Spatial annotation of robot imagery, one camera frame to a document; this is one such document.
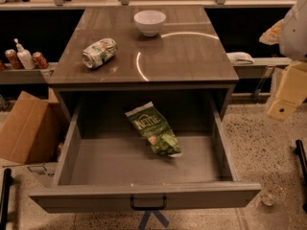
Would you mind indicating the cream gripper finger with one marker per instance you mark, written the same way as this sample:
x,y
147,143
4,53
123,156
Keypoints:
x,y
272,35
288,91

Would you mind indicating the green jalapeno chip bag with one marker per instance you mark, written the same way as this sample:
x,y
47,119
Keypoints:
x,y
152,125

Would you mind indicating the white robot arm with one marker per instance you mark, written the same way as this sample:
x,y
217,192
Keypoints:
x,y
293,38

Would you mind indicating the grey cabinet with counter top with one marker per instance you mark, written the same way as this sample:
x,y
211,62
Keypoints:
x,y
186,53

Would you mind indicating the open grey top drawer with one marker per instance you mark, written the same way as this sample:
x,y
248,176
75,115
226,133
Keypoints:
x,y
105,161

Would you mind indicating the grey side shelf right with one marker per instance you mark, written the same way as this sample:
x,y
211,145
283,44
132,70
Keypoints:
x,y
261,67

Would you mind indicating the grey side shelf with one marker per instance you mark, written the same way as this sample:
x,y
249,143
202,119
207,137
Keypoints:
x,y
261,67
23,76

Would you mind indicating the folded white cloth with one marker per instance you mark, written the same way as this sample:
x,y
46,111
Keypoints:
x,y
239,58

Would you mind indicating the black bar right edge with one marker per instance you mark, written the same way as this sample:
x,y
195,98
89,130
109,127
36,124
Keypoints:
x,y
300,152

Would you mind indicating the black bar edge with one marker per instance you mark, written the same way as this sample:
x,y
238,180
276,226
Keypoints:
x,y
300,152
4,199

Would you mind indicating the clear glass on floor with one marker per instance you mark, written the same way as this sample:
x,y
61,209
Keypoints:
x,y
272,195

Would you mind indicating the white ceramic bowl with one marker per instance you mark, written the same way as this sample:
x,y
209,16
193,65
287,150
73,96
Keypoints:
x,y
149,23

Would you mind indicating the crushed green white soda can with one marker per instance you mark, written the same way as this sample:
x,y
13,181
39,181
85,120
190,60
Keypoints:
x,y
98,53

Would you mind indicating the red soda can right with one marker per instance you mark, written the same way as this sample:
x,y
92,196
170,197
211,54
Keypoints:
x,y
40,60

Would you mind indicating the red soda can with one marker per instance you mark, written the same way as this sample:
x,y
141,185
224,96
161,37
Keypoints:
x,y
11,55
40,60

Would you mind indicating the white pump bottle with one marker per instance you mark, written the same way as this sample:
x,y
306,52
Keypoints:
x,y
24,56

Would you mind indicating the brown cardboard box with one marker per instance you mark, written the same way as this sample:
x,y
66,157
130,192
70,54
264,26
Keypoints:
x,y
31,132

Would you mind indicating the red soda can left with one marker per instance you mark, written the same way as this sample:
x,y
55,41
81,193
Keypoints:
x,y
11,55

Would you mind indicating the grey side shelf left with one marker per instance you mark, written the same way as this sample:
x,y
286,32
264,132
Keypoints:
x,y
23,76

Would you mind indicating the black bar left edge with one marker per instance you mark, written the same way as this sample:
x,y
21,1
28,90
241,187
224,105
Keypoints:
x,y
4,199

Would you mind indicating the black drawer handle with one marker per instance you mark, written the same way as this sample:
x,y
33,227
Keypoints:
x,y
138,203

